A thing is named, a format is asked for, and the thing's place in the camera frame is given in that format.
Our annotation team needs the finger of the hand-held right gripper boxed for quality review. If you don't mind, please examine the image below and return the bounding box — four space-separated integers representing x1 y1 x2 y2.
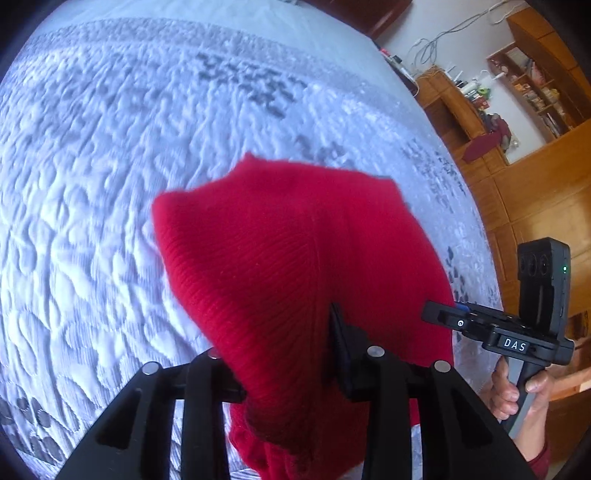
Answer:
421 300 497 341
454 300 491 320

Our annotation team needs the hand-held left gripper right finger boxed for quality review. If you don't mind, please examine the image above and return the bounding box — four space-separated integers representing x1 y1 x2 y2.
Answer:
329 302 539 480

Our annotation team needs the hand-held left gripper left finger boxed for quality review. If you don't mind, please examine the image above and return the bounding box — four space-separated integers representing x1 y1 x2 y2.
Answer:
55 348 247 480

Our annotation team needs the red knit sweater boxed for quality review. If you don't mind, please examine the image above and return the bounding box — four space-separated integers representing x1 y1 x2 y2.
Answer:
152 152 456 480

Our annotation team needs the person's right forearm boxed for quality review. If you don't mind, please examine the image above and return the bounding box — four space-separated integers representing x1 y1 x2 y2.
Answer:
512 436 553 480

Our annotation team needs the person's right hand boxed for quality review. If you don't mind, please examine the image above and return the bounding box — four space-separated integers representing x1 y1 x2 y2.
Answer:
489 357 552 450

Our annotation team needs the wooden cabinet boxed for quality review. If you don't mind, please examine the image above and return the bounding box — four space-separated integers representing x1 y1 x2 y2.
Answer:
455 117 591 462

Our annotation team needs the dark red cloth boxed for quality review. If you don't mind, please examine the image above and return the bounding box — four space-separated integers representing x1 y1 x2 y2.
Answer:
462 130 504 162

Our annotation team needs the wooden bookshelf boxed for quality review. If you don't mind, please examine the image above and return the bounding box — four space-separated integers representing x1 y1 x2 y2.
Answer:
486 4 591 145

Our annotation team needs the white quilted bedspread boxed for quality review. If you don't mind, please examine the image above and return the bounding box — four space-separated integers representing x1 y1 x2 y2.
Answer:
0 4 507 480

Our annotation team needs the dark wooden headboard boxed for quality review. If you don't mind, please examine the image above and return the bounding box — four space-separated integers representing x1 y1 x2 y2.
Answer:
318 0 415 41

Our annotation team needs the white wall cable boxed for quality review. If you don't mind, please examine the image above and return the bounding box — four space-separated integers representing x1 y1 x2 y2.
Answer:
407 4 526 78

